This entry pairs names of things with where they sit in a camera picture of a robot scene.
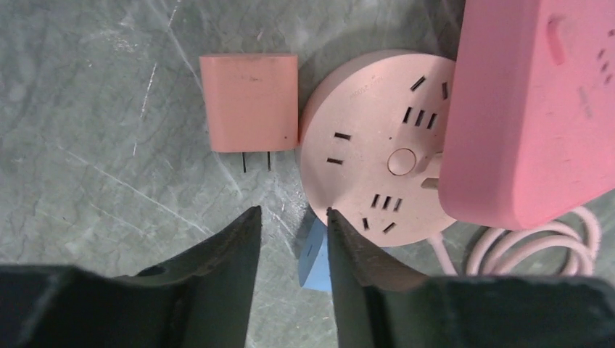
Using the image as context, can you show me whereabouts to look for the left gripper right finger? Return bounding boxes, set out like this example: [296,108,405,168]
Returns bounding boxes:
[327,208,614,347]

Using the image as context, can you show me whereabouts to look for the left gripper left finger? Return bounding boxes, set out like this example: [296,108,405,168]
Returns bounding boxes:
[1,207,262,347]

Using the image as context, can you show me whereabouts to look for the round pink socket hub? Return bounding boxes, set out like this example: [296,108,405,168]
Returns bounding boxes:
[297,49,455,247]

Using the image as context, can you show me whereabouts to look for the pink cable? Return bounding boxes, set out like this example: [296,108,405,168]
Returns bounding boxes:
[425,205,603,277]

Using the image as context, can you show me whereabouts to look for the orange charger cube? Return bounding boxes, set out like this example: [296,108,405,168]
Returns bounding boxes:
[199,53,299,169]

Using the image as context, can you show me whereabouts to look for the pink triangular socket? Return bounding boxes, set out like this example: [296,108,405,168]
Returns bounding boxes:
[438,1,614,229]

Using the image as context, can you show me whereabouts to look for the blue charger cube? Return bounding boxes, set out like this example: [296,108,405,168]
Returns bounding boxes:
[297,218,390,294]

